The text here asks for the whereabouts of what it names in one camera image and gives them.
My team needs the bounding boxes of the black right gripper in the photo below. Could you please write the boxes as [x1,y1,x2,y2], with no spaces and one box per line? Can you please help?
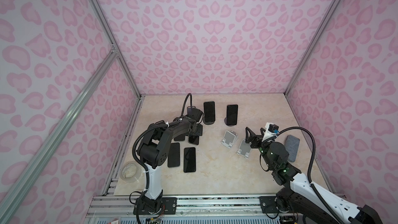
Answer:
[245,127,277,170]

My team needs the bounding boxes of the black phone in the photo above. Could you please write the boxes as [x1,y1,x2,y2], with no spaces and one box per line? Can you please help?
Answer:
[167,143,180,168]
[203,101,216,118]
[226,104,238,119]
[183,147,197,173]
[174,134,186,142]
[188,135,200,145]

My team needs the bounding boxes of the white folding stand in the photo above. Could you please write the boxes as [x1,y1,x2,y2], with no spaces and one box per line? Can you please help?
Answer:
[221,131,238,148]

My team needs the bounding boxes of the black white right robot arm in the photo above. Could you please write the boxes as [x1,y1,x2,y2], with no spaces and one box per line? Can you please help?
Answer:
[245,123,382,224]

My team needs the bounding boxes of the grey round stand back right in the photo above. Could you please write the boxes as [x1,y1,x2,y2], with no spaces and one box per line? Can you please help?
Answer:
[224,118,237,127]

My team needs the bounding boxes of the clear tape roll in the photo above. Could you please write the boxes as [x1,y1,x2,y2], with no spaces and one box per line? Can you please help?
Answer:
[120,161,142,183]

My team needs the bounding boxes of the left black corrugated cable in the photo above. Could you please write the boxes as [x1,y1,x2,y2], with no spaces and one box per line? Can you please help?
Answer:
[132,93,193,194]

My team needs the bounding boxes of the black corrugated cable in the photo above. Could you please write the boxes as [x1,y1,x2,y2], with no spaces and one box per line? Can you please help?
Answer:
[273,127,343,224]
[132,93,193,194]

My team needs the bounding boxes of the right black corrugated cable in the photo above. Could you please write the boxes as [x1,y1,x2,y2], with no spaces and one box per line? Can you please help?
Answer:
[273,127,343,224]

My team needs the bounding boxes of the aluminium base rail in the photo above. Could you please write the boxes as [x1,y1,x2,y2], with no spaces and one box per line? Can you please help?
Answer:
[83,192,355,224]

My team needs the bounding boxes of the aluminium frame post right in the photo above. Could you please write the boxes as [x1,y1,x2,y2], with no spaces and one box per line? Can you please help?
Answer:
[284,0,344,98]

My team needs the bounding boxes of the aluminium frame post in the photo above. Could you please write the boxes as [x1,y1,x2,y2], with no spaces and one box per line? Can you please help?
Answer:
[88,0,142,99]
[284,0,344,98]

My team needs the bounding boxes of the aluminium frame post left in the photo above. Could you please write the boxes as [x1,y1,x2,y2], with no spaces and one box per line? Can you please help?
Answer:
[88,0,142,99]

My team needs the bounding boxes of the aluminium diagonal frame bar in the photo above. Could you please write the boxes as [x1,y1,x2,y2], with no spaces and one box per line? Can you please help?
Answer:
[1,51,118,224]

